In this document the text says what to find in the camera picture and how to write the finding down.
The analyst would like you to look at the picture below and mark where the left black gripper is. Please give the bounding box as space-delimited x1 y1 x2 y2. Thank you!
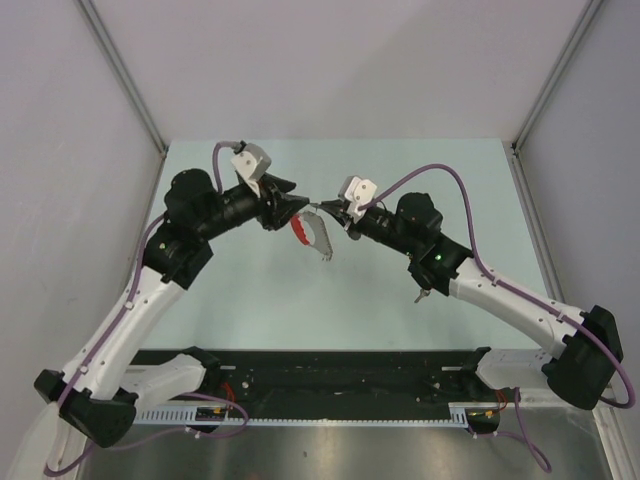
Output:
197 172 308 241

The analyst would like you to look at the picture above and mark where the silver red keyring holder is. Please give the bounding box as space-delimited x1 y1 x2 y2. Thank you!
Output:
289 211 333 261

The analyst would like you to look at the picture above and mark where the key with red tag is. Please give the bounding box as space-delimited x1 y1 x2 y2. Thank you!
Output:
414 289 430 304

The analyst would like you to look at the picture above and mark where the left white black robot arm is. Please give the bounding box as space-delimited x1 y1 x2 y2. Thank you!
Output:
8 169 310 479

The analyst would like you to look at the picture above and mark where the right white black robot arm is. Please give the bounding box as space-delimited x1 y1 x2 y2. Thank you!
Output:
318 193 623 410

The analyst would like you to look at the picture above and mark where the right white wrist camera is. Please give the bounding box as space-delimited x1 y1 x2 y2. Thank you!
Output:
338 175 377 223

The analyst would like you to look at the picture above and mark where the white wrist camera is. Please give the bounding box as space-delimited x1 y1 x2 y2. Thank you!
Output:
231 141 272 198
338 175 377 223

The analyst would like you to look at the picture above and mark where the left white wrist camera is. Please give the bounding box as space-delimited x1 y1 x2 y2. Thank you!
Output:
231 141 272 198

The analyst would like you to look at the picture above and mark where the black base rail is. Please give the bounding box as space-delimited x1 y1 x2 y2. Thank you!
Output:
134 349 521 421

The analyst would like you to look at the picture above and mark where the left aluminium frame post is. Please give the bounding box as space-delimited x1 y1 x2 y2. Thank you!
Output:
73 0 168 158

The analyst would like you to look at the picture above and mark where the aluminium frame post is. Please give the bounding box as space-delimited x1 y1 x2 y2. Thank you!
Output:
73 0 168 158
511 0 608 154

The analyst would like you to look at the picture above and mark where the white slotted cable duct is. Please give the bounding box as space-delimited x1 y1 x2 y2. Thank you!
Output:
134 404 500 428

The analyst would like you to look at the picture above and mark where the right aluminium frame post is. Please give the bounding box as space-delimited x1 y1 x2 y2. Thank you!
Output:
511 0 608 154

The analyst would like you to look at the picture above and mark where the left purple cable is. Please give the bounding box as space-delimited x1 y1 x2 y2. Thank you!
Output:
42 141 251 476

